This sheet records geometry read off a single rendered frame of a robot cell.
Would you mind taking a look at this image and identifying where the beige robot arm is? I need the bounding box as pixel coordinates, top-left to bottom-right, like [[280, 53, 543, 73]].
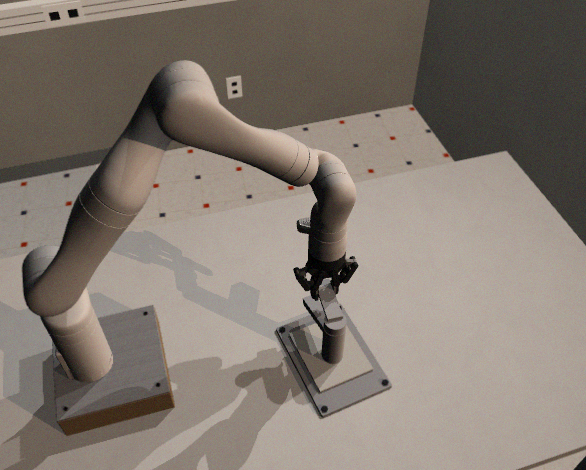
[[22, 60, 356, 382]]

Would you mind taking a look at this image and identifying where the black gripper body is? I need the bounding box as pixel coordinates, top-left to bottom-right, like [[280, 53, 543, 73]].
[[305, 249, 347, 279]]

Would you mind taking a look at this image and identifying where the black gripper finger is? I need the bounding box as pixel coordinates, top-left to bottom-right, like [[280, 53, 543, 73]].
[[293, 265, 325, 301], [330, 256, 358, 295]]

